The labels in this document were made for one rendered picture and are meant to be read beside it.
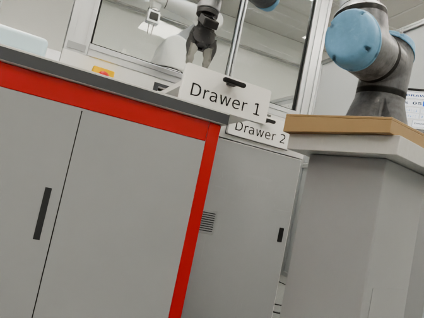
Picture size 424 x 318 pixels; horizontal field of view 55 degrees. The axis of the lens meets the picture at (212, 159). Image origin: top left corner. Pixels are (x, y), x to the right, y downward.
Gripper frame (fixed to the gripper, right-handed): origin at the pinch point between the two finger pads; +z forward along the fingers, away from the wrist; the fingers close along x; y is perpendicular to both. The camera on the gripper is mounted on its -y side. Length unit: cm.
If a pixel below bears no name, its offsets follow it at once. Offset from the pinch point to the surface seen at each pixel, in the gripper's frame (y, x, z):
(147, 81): 22.5, 11.9, 2.2
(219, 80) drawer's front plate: -9.3, -5.6, 4.0
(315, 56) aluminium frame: 31, -56, -30
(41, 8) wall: 338, 111, -120
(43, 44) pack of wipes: -38, 38, 16
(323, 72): 212, -162, -98
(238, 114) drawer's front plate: -8.3, -14.0, 12.1
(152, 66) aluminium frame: 22.3, 11.6, -3.3
